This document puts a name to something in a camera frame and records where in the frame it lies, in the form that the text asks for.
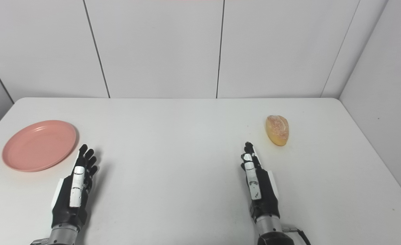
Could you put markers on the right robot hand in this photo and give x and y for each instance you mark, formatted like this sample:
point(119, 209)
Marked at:
point(260, 190)

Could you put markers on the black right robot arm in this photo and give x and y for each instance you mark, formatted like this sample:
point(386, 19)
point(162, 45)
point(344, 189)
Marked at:
point(272, 231)

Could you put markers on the golden bread roll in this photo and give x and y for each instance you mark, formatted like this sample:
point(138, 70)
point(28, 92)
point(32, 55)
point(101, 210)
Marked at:
point(277, 130)

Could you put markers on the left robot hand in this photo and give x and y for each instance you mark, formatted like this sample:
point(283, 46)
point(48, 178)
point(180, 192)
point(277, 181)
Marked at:
point(71, 197)

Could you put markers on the pink round plate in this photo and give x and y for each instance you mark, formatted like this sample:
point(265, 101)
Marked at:
point(39, 145)

